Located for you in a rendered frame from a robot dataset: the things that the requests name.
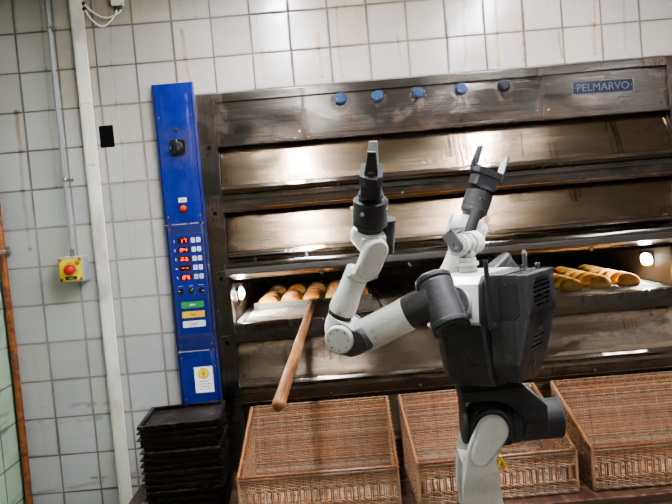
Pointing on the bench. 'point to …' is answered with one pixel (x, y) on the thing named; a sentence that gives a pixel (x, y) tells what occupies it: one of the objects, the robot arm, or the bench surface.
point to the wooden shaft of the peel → (292, 362)
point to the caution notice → (204, 382)
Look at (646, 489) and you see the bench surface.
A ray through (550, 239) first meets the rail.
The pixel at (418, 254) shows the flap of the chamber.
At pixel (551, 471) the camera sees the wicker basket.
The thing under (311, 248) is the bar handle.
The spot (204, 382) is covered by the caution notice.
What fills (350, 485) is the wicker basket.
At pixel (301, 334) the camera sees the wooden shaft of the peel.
